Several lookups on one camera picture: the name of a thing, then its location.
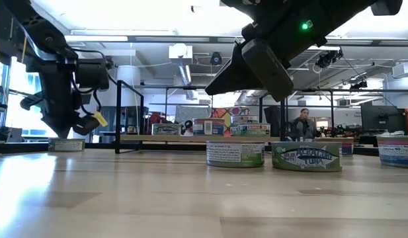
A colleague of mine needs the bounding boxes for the white ceiling unit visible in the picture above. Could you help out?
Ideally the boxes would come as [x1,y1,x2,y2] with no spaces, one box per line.
[168,43,194,61]

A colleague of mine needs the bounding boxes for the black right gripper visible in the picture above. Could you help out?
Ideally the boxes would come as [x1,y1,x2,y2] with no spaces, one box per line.
[206,0,327,97]

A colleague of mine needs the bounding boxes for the colourful wall art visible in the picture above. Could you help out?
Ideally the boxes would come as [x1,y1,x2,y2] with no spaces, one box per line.
[212,105,251,120]

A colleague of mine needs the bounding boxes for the black overhead camera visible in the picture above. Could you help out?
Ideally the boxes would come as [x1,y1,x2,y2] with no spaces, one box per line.
[209,52,223,66]

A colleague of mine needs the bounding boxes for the person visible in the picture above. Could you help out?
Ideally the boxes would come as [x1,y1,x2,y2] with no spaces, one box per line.
[183,119,194,137]
[290,108,319,139]

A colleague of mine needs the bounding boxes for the green label can gold lid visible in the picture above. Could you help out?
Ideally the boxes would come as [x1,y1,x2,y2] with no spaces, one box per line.
[47,138,87,153]

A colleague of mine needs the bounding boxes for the black ceiling spotlights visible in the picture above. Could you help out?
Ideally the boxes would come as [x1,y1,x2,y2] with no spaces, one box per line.
[315,48,344,69]

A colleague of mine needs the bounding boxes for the black aluminium table frame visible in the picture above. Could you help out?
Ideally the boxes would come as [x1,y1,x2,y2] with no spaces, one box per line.
[0,127,382,156]

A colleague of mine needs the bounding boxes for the black background frame rig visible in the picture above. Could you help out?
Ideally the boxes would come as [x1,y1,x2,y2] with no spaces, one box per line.
[147,85,408,146]

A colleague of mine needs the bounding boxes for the large bright window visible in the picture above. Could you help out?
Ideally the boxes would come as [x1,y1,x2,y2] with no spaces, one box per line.
[0,58,59,139]

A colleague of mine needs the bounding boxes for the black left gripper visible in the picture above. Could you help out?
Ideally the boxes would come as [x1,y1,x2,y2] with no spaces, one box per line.
[20,61,99,139]

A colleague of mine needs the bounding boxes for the yellow tag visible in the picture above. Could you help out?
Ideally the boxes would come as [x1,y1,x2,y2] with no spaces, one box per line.
[92,110,109,128]

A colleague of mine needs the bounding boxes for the blue pink label tuna can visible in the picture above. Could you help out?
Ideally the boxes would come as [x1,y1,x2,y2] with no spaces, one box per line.
[192,118,226,137]
[314,136,355,157]
[376,134,408,169]

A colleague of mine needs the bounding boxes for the red background machine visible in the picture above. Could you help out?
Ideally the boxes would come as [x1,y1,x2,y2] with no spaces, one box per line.
[149,114,173,125]

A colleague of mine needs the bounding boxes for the dark background storage rack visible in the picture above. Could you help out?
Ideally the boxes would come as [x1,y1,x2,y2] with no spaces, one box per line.
[97,104,151,136]

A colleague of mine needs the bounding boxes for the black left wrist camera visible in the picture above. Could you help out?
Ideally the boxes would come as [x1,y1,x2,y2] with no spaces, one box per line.
[74,58,110,92]

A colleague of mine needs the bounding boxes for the wooden shelf black metal legs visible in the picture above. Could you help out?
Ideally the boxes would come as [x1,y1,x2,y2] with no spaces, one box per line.
[114,79,288,155]

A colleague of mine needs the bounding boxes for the black background monitor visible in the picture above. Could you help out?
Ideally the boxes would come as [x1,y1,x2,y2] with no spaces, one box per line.
[360,103,408,134]

